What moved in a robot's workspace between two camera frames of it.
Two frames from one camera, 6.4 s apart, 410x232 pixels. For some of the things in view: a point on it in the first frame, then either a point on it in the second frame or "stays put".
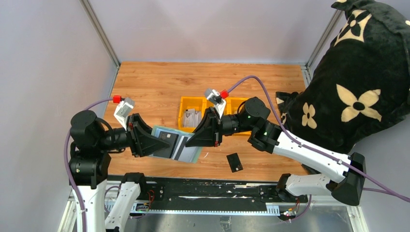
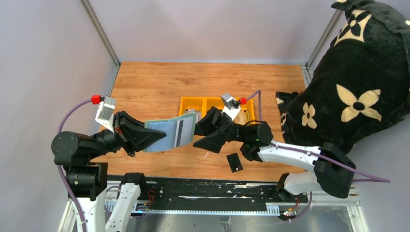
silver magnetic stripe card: [183, 153] -> [184, 133]
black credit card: [234, 162] stays put
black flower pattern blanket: [361, 85] stays put
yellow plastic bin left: [198, 103] stays put
